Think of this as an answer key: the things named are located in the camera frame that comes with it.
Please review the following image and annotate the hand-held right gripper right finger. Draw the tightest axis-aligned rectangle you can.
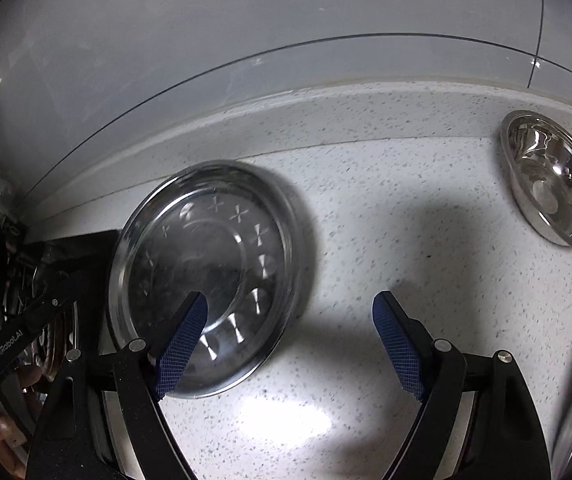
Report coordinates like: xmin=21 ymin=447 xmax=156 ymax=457
xmin=372 ymin=291 xmax=553 ymax=480

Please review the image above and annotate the black gas stove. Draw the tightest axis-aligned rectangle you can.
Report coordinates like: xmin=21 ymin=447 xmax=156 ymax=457
xmin=13 ymin=230 xmax=124 ymax=376

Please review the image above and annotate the stainless steel bowl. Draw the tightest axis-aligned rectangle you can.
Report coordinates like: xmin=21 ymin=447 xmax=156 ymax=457
xmin=500 ymin=110 xmax=572 ymax=255

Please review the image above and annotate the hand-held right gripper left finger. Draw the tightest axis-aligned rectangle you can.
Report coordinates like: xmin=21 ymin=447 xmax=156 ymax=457
xmin=24 ymin=291 xmax=210 ymax=480

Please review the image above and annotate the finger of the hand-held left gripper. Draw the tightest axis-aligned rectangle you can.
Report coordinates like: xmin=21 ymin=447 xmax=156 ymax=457
xmin=34 ymin=295 xmax=76 ymax=330

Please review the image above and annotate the person's left hand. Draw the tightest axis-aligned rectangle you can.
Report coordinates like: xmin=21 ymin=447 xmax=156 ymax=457
xmin=0 ymin=365 xmax=49 ymax=473

